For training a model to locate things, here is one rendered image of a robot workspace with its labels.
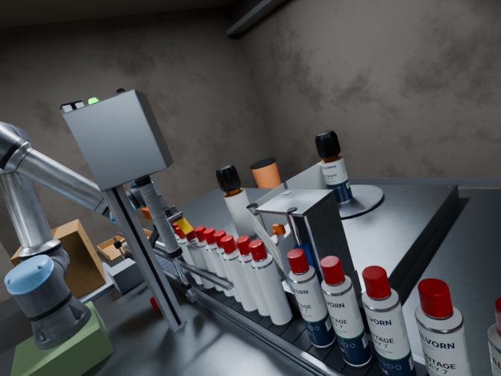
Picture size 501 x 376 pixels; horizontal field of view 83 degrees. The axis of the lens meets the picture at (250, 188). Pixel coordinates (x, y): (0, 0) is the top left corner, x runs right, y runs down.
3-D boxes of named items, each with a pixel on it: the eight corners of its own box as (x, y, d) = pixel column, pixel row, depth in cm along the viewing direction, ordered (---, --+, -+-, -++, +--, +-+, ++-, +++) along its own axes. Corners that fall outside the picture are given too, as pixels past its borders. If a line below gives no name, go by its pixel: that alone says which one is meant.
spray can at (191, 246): (223, 280, 91) (199, 223, 86) (213, 291, 87) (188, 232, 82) (211, 279, 94) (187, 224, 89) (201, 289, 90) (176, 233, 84)
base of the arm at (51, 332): (94, 322, 84) (77, 295, 82) (36, 359, 77) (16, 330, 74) (89, 304, 97) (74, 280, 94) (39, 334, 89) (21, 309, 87)
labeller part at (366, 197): (396, 186, 113) (396, 183, 113) (358, 224, 96) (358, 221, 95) (331, 186, 137) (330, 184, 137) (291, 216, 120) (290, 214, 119)
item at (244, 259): (282, 306, 70) (257, 234, 65) (269, 320, 67) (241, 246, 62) (268, 300, 74) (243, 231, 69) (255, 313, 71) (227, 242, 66)
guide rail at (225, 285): (232, 288, 73) (230, 283, 73) (229, 290, 72) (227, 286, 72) (120, 233, 157) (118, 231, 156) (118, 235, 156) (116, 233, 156)
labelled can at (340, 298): (377, 351, 51) (351, 255, 46) (363, 374, 48) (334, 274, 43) (351, 339, 55) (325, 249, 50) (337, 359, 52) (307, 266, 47)
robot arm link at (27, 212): (25, 302, 87) (-43, 122, 76) (36, 283, 100) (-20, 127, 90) (70, 287, 92) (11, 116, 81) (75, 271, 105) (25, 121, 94)
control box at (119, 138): (168, 168, 67) (134, 88, 62) (100, 192, 67) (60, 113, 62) (174, 162, 77) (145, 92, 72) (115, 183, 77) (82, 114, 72)
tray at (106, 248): (153, 236, 170) (150, 231, 169) (111, 261, 156) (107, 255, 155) (138, 230, 194) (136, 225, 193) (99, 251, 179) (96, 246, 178)
